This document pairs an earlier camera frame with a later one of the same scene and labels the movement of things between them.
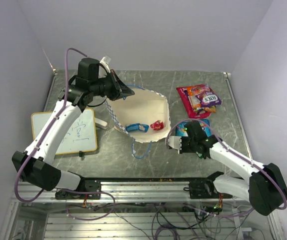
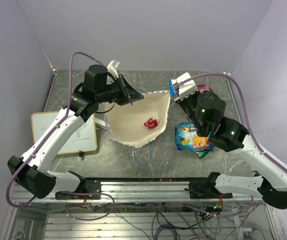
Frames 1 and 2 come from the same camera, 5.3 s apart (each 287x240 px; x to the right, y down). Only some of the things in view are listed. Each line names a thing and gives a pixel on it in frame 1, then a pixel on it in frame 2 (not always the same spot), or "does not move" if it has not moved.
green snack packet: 200,155 does not move
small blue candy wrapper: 137,127 to 172,91
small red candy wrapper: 157,125 to 151,123
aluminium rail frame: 179,208 does not move
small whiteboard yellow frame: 80,136 does not move
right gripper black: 183,150 to 182,101
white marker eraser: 101,124 does not move
